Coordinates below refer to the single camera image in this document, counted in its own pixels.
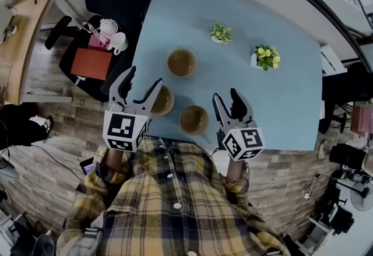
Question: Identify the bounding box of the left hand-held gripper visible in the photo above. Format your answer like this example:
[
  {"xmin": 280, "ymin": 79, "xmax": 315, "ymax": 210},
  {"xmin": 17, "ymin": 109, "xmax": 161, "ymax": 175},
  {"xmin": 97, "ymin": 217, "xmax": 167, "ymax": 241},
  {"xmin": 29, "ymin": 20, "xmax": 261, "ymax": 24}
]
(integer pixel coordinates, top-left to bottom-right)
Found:
[{"xmin": 103, "ymin": 65, "xmax": 164, "ymax": 153}]

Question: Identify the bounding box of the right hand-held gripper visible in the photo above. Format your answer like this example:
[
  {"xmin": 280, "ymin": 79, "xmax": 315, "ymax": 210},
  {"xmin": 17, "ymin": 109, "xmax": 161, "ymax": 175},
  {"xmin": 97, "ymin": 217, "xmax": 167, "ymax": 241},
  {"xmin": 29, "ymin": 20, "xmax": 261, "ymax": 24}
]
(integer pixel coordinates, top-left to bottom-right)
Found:
[{"xmin": 212, "ymin": 87, "xmax": 265, "ymax": 162}]

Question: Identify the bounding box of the brown bowl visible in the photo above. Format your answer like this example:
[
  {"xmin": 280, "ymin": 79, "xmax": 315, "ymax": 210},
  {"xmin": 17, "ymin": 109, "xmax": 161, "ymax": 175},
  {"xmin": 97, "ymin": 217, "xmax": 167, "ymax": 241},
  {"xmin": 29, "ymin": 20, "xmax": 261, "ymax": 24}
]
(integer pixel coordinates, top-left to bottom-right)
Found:
[
  {"xmin": 178, "ymin": 105, "xmax": 209, "ymax": 136},
  {"xmin": 144, "ymin": 85, "xmax": 175, "ymax": 117},
  {"xmin": 167, "ymin": 48, "xmax": 198, "ymax": 78}
]

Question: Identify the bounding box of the person's right forearm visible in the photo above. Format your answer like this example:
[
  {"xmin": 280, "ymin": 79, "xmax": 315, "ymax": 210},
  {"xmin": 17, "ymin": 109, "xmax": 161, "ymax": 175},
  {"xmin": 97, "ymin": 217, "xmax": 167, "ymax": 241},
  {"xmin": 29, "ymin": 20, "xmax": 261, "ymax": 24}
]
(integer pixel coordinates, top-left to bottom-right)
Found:
[{"xmin": 223, "ymin": 160, "xmax": 250, "ymax": 194}]

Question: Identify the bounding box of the person's left forearm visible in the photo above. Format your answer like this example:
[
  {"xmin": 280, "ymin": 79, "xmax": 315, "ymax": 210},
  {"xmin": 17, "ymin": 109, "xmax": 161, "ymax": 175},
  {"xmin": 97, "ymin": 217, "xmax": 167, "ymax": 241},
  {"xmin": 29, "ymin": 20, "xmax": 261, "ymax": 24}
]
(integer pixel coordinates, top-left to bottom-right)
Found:
[{"xmin": 96, "ymin": 146, "xmax": 133, "ymax": 185}]

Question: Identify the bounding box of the red book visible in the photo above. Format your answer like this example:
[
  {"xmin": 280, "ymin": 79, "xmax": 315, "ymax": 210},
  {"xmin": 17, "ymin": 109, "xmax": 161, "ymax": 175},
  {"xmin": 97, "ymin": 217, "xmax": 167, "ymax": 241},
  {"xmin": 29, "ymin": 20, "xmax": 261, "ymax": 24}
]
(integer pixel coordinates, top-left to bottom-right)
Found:
[{"xmin": 71, "ymin": 47, "xmax": 114, "ymax": 81}]

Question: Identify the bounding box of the white mug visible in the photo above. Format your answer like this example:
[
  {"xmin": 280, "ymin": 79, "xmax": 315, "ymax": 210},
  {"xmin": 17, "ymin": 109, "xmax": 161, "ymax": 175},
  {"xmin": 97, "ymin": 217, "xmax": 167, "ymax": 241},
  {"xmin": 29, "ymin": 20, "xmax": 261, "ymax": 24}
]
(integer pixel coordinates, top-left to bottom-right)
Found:
[{"xmin": 110, "ymin": 31, "xmax": 129, "ymax": 56}]

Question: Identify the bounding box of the yellow flower potted plant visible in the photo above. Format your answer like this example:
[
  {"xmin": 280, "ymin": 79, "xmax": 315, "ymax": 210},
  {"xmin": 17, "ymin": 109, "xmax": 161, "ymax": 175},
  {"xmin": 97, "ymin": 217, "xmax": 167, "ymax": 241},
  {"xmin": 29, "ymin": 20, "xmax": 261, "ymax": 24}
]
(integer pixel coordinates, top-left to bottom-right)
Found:
[{"xmin": 250, "ymin": 44, "xmax": 281, "ymax": 72}]

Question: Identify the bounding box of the white teapot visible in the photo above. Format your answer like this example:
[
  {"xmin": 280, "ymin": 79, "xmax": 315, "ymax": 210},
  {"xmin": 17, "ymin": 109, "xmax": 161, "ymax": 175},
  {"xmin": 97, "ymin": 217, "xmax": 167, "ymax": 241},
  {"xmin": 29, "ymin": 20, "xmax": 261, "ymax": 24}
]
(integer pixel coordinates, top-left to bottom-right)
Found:
[{"xmin": 98, "ymin": 17, "xmax": 119, "ymax": 37}]

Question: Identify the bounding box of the green leafy potted plant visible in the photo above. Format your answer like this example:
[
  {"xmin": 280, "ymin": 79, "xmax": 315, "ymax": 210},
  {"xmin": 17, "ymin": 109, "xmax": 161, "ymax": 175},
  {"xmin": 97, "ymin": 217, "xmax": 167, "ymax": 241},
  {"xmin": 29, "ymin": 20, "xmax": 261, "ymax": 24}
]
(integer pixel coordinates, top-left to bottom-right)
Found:
[{"xmin": 209, "ymin": 23, "xmax": 233, "ymax": 44}]

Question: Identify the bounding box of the dark phone with blue screen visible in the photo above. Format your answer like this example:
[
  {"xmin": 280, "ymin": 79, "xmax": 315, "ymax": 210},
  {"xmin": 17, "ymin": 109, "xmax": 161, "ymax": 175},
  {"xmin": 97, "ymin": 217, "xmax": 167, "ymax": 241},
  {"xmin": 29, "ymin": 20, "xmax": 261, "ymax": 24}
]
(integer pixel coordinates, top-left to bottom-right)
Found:
[{"xmin": 80, "ymin": 157, "xmax": 96, "ymax": 177}]

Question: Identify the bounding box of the light blue table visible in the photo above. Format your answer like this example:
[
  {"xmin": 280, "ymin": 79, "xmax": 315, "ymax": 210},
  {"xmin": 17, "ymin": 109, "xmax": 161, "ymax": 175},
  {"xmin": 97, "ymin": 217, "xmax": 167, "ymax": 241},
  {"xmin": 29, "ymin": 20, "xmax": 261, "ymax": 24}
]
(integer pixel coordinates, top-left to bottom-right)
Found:
[{"xmin": 131, "ymin": 0, "xmax": 323, "ymax": 152}]

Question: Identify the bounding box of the white slatted crate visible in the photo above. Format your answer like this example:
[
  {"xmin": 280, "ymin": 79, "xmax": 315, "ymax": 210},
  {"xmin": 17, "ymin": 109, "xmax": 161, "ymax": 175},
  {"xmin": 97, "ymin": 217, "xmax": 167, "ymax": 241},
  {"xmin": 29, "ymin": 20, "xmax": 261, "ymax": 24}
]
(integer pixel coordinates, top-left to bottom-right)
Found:
[{"xmin": 320, "ymin": 44, "xmax": 347, "ymax": 76}]

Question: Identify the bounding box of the person's yellow plaid shirt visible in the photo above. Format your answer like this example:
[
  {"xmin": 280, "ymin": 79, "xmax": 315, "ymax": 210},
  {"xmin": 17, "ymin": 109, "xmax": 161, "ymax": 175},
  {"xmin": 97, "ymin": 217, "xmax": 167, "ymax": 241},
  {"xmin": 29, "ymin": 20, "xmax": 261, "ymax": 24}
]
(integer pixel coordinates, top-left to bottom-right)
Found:
[{"xmin": 57, "ymin": 136, "xmax": 292, "ymax": 256}]

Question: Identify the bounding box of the pink storage box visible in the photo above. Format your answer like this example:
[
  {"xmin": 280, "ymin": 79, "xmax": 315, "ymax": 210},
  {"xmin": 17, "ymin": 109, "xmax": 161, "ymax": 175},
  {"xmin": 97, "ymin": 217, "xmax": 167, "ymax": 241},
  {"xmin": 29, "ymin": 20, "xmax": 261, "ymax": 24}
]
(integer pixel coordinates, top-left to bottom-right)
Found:
[{"xmin": 351, "ymin": 106, "xmax": 373, "ymax": 133}]

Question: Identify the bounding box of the grey rounded device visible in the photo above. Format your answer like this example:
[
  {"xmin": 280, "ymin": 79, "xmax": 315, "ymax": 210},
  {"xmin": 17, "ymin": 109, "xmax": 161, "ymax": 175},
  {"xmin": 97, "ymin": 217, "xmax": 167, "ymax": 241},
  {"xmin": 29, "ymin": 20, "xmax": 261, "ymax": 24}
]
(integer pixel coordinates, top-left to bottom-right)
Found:
[{"xmin": 0, "ymin": 158, "xmax": 20, "ymax": 180}]

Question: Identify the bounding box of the black cable with adapter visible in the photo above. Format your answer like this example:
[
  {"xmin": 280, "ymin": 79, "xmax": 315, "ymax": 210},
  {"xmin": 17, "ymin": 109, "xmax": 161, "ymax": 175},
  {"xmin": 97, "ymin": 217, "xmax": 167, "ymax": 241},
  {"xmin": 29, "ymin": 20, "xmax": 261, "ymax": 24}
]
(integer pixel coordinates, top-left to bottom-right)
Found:
[{"xmin": 29, "ymin": 143, "xmax": 84, "ymax": 181}]

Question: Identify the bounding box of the black wire-leg chair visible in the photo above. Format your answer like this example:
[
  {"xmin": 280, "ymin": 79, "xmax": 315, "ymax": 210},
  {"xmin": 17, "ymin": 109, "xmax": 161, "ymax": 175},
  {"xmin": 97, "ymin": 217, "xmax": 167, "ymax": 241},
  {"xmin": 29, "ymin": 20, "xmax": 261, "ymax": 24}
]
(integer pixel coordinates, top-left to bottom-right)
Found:
[{"xmin": 317, "ymin": 62, "xmax": 373, "ymax": 135}]

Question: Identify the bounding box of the wooden desk with white frame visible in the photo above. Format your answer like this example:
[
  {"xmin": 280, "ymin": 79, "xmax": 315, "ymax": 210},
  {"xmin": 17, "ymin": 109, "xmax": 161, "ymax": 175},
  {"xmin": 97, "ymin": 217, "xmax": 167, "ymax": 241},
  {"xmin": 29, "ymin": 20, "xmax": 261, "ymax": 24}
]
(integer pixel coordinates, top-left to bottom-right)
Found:
[{"xmin": 0, "ymin": 0, "xmax": 73, "ymax": 106}]

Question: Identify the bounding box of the white floor cable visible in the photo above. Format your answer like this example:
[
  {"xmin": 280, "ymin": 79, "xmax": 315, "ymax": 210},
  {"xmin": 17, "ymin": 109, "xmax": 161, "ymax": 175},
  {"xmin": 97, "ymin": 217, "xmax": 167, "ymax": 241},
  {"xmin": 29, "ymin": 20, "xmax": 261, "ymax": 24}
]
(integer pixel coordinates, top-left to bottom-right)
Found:
[{"xmin": 16, "ymin": 158, "xmax": 73, "ymax": 209}]

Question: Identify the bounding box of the grey striped strap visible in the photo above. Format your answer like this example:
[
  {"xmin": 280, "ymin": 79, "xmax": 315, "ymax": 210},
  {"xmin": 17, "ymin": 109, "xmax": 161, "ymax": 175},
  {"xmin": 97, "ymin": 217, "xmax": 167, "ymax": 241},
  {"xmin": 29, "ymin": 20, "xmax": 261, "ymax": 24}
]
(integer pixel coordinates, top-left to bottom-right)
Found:
[{"xmin": 78, "ymin": 227, "xmax": 104, "ymax": 256}]

